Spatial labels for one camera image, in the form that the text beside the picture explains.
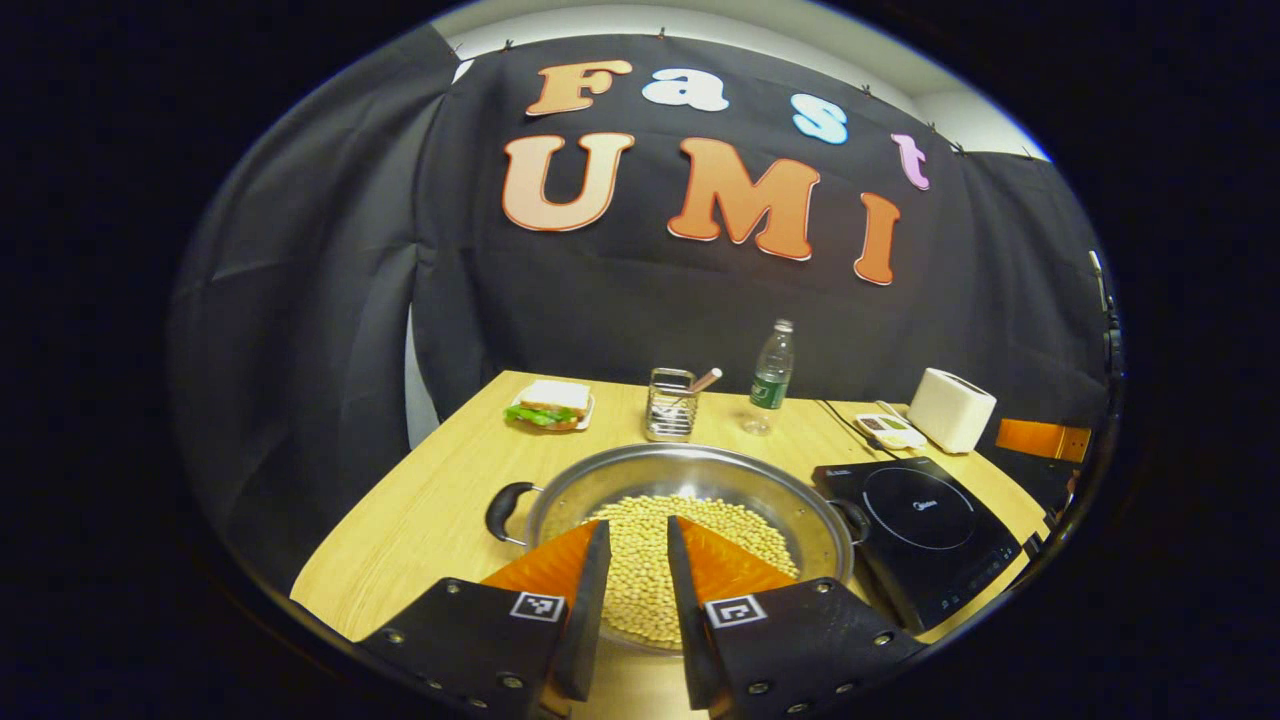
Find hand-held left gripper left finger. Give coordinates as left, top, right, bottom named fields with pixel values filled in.
left=358, top=518, right=613, bottom=720

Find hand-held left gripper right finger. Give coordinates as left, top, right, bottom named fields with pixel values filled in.
left=667, top=515, right=929, bottom=720

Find pile of yellow soybeans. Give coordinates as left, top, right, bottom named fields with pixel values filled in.
left=588, top=494, right=801, bottom=646

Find black induction cooktop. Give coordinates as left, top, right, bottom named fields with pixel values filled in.
left=812, top=457, right=1024, bottom=634

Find steel pot with black handles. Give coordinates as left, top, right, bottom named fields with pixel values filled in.
left=485, top=443, right=871, bottom=656

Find white toaster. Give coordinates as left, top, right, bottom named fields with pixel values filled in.
left=906, top=367, right=999, bottom=455

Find grey metal stand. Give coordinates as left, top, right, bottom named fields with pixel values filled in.
left=1087, top=248, right=1126, bottom=386

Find sandwich on white plate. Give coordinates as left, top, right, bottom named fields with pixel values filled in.
left=503, top=379, right=596, bottom=433

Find clear plastic water bottle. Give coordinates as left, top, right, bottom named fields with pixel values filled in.
left=742, top=319, right=797, bottom=437

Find black backdrop cloth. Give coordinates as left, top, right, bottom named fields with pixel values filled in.
left=168, top=25, right=1116, bottom=591

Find metal wire utensil holder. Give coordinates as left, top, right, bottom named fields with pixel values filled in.
left=645, top=367, right=699, bottom=444

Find black power cable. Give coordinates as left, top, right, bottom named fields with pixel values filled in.
left=815, top=399, right=881, bottom=459

